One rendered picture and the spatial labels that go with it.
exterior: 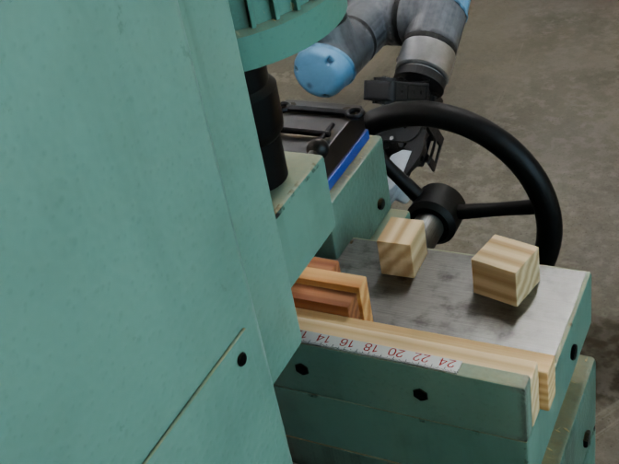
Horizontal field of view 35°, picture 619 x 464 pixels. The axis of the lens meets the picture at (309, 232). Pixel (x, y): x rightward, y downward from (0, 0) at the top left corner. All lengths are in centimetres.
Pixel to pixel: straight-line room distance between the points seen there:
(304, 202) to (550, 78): 247
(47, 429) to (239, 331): 15
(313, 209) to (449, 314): 17
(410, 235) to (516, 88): 226
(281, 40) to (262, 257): 14
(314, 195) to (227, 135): 20
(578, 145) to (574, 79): 39
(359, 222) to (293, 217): 25
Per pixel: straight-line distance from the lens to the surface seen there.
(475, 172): 272
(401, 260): 88
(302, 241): 74
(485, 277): 85
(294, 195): 72
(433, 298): 87
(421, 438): 78
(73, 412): 42
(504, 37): 347
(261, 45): 60
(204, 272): 48
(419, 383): 74
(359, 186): 96
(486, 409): 73
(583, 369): 94
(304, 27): 61
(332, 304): 80
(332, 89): 129
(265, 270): 62
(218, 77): 55
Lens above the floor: 145
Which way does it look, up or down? 34 degrees down
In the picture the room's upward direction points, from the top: 11 degrees counter-clockwise
